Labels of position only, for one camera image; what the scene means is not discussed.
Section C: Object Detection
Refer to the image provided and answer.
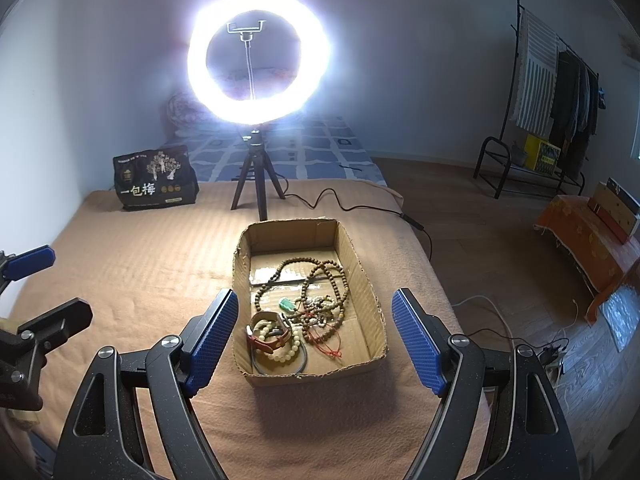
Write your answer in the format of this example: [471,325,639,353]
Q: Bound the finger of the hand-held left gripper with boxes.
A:
[0,298,94,413]
[0,245,57,293]

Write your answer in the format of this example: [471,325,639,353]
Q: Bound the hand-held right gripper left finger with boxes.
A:
[54,288,240,480]

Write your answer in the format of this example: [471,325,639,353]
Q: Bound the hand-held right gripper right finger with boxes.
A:
[390,287,583,480]

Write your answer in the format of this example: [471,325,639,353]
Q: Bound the red strap wristwatch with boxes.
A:
[245,311,293,356]

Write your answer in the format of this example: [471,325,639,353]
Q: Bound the cream bead bracelet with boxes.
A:
[252,322,307,363]

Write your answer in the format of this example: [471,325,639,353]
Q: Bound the green pendant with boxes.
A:
[277,297,347,361]

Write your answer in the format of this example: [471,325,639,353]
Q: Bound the light brown bead string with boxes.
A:
[300,259,348,341]

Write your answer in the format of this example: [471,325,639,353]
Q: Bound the cardboard box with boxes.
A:
[232,217,389,387]

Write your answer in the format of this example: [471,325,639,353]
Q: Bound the dark thin bangle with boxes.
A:
[251,337,309,376]

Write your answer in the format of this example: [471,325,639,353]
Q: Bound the mottled white brown bead bracelet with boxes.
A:
[295,297,342,332]

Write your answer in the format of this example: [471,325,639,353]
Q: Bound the dark brown bead necklace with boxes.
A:
[255,257,321,321]

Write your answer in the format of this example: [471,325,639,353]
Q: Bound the power strip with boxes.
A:
[540,342,571,376]

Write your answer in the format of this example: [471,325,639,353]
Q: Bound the black snack bag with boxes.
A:
[112,145,201,212]

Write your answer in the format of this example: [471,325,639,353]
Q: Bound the black tripod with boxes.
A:
[230,127,287,222]

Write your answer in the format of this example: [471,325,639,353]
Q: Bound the orange cloth covered table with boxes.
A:
[532,194,640,323]

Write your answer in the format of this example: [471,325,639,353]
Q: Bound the clear plastic sheet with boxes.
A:
[600,290,640,351]

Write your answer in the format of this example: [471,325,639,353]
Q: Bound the blue patterned bedsheet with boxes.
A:
[162,112,388,186]

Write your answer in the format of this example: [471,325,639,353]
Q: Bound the floral pillow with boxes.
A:
[160,91,216,138]

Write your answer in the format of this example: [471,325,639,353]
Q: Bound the yellow box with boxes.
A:
[522,134,563,173]

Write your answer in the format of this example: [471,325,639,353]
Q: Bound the stacked boxes on table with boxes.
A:
[587,177,640,246]

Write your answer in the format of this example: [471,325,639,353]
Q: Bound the dark hanging clothes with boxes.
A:
[547,50,601,161]

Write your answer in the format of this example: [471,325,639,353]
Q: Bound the striped towel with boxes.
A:
[510,10,561,131]

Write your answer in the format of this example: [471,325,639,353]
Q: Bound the phone holder clip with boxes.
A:
[227,20,268,101]

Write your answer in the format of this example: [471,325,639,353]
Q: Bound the black clothes rack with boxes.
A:
[474,0,608,200]

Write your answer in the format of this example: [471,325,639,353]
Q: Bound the white cable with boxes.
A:
[450,295,516,341]

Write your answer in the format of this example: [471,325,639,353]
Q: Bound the black power cable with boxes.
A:
[272,175,433,261]

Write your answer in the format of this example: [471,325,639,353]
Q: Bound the ring light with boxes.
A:
[186,0,333,125]

